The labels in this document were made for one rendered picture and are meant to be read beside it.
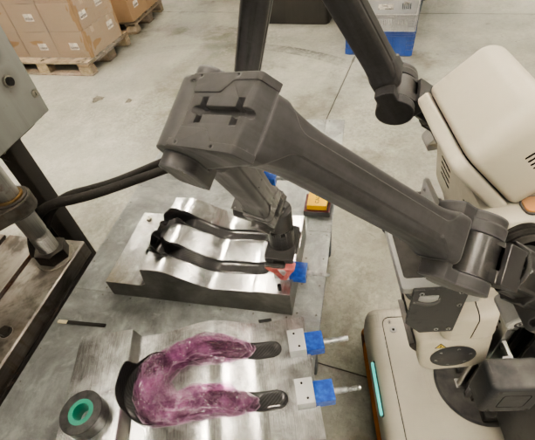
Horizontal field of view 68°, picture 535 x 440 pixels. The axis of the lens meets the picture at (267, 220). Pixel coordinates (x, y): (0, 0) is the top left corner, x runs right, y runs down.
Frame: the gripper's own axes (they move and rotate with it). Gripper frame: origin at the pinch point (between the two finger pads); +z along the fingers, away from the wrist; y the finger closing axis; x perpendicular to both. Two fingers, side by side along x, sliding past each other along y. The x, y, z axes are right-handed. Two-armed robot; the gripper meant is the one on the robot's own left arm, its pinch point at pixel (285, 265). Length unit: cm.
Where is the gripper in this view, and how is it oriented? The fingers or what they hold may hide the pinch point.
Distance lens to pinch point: 96.7
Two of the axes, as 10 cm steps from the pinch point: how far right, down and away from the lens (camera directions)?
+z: 1.2, 6.9, 7.1
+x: 9.7, 0.7, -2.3
